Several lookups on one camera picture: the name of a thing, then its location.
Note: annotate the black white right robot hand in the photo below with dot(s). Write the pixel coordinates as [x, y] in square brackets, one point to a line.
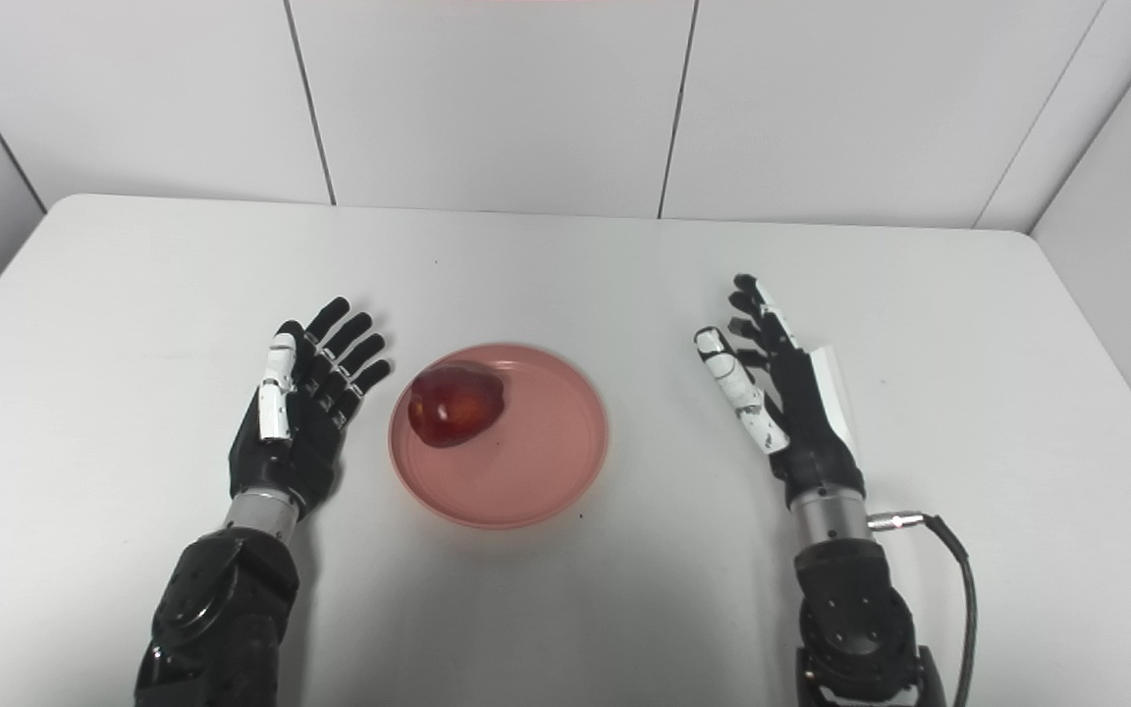
[811, 432]

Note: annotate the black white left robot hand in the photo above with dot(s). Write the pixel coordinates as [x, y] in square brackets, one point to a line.
[296, 457]

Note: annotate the red apple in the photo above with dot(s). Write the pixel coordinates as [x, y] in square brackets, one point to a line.
[453, 407]

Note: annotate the pink plate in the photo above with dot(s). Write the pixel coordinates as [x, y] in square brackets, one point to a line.
[546, 452]

